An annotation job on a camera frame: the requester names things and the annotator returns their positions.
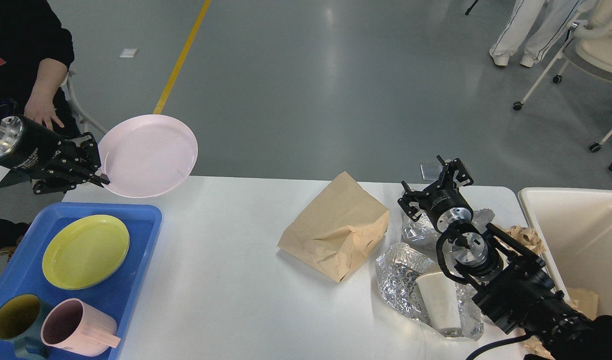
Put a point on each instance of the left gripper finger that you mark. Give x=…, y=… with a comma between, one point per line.
x=57, y=183
x=81, y=158

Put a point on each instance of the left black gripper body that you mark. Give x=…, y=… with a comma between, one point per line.
x=32, y=149

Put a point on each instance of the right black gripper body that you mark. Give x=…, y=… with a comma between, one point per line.
x=444, y=206

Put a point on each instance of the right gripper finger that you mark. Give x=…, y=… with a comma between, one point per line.
x=454, y=174
x=412, y=202

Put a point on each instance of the pink plate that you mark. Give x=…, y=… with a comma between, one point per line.
x=148, y=155

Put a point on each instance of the pink mug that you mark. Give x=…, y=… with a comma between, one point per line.
x=79, y=328

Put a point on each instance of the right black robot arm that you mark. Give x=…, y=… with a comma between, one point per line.
x=512, y=288

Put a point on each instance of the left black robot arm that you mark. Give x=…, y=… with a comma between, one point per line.
x=55, y=163

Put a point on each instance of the seated person's hand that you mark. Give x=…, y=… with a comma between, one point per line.
x=40, y=109

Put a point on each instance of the crumpled foil upper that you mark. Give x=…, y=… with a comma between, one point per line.
x=418, y=231

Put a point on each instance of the grey floor plate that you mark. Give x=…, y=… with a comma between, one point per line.
x=430, y=172

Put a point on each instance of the white chair left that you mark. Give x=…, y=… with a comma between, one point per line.
x=86, y=121

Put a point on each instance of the brown paper bag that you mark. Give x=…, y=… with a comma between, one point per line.
x=338, y=230

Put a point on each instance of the yellow plate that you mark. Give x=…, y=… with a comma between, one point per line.
x=86, y=252

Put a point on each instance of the white paper cup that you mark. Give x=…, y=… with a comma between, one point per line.
x=440, y=299

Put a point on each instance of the crumpled brown paper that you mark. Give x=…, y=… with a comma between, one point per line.
x=527, y=237

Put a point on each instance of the seated person in black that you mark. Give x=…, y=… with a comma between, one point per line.
x=36, y=52

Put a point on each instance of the cream plastic bin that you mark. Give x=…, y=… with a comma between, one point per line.
x=576, y=228

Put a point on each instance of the teal mug yellow inside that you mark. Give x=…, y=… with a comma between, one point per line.
x=21, y=322

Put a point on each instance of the walking person white trousers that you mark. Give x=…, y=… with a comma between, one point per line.
x=535, y=24

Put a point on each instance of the cream office chair right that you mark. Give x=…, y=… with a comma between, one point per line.
x=589, y=45

